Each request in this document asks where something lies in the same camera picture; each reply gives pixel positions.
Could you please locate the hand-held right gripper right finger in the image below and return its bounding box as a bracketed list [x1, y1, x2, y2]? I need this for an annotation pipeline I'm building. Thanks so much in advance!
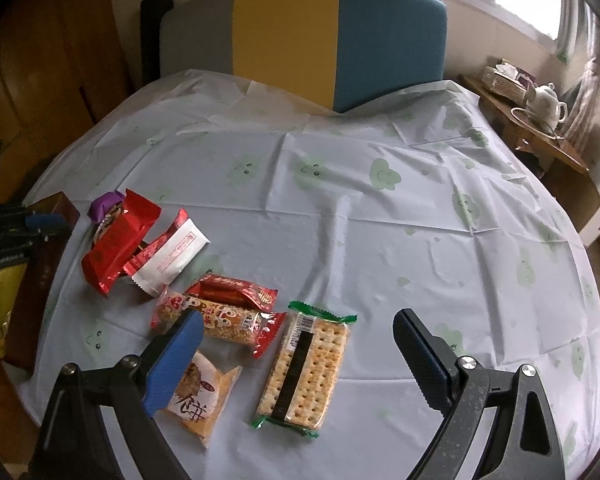
[391, 307, 567, 480]

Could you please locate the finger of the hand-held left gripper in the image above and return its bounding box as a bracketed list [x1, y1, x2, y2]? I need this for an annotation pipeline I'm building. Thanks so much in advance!
[22, 212, 68, 233]

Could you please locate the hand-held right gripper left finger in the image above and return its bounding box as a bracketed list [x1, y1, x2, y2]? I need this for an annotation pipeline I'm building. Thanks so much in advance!
[27, 308, 206, 480]

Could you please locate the cracker packet with green ends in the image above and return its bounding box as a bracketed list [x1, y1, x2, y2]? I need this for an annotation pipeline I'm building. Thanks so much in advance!
[252, 301, 358, 440]

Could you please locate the orange and white pastry packet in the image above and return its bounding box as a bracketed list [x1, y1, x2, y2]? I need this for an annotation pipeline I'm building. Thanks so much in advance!
[162, 350, 243, 448]

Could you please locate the brown box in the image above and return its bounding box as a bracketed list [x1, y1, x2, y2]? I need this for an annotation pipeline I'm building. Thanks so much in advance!
[5, 192, 81, 371]

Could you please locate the clear rice bar packet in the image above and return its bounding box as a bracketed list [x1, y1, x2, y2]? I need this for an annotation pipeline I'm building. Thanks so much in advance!
[150, 285, 287, 359]

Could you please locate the purple snack packet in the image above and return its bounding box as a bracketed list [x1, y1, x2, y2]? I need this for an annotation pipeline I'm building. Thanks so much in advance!
[88, 191, 126, 223]

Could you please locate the yellow bag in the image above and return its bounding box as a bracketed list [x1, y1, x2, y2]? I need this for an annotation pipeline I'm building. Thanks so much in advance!
[0, 262, 28, 358]

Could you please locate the large plain red snack packet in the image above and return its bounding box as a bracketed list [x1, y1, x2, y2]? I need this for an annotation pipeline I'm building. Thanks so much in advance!
[81, 188, 161, 295]

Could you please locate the small patterned red snack packet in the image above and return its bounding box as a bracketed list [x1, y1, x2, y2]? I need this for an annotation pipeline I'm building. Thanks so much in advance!
[185, 275, 277, 313]

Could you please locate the red and white snack packet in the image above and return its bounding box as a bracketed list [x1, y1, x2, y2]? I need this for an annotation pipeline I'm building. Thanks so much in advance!
[125, 208, 212, 297]

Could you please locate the wooden wardrobe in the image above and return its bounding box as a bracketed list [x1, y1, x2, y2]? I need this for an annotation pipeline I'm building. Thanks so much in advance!
[0, 0, 146, 206]

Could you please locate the pale tablecloth with green print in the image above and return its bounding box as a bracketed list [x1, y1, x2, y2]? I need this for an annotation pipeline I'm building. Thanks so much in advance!
[17, 71, 600, 480]

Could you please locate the white box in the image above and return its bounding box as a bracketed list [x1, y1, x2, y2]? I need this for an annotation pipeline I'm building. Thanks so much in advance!
[579, 199, 600, 247]

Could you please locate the wooden side table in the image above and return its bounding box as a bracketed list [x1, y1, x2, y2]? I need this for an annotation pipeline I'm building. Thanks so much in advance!
[457, 74, 600, 233]

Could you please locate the white teapot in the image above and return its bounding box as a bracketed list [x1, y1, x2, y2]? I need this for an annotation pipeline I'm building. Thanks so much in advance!
[522, 84, 568, 128]

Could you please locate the woven tissue box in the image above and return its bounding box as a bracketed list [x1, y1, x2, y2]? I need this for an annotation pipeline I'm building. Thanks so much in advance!
[481, 60, 536, 98]

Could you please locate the pale curtain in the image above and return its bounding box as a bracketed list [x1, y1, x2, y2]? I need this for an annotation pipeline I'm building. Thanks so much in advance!
[555, 0, 600, 151]

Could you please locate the grey yellow blue chair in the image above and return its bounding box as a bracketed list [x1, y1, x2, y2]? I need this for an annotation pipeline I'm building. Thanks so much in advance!
[140, 0, 448, 113]

